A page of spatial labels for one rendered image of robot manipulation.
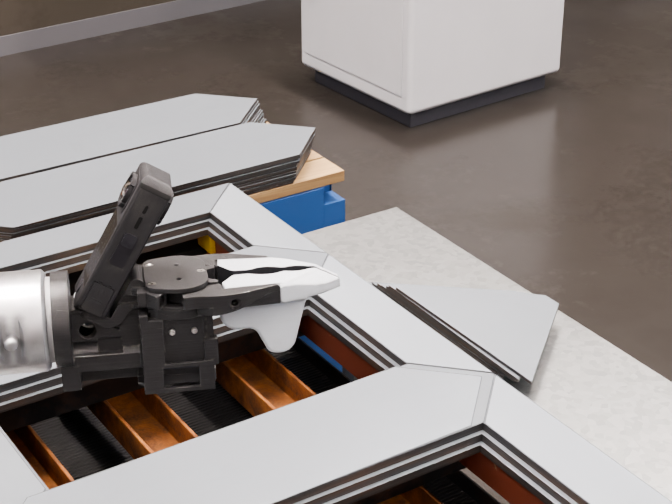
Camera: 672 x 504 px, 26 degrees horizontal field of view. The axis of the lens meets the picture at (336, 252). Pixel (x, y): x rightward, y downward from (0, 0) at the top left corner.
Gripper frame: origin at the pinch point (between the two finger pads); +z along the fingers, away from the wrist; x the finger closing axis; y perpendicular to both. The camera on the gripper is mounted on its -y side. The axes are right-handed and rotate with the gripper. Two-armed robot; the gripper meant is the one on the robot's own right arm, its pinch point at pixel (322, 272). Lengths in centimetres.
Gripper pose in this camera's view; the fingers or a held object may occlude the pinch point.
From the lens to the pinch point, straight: 109.0
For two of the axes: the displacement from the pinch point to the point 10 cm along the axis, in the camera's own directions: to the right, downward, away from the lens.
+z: 9.9, -0.7, 1.5
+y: 0.2, 9.4, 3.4
